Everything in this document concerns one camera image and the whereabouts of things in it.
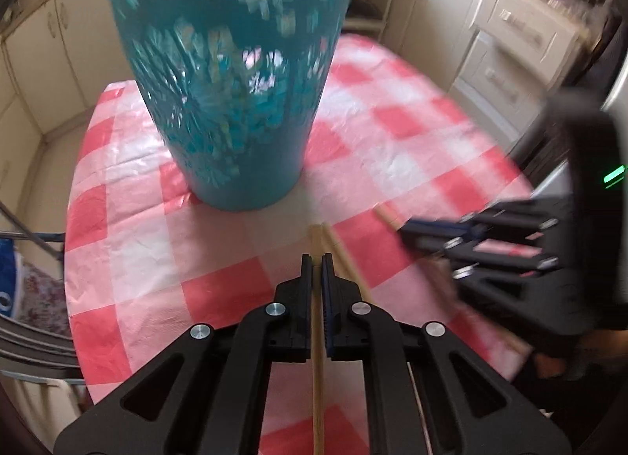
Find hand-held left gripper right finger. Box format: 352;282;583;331
321;253;572;455

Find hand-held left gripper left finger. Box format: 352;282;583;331
54;253;314;455

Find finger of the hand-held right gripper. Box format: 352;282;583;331
442;239;594;338
400;199;575;252

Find teal perforated utensil holder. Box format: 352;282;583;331
107;0;361;213

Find person's right hand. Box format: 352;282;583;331
532;329;628;380

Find red white checkered tablecloth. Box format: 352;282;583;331
64;33;535;455

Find cream kitchen base cabinets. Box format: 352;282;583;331
0;0;609;181

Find floral print trash bin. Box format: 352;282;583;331
15;259;74;338

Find grey metal door frame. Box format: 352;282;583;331
0;312;84;380

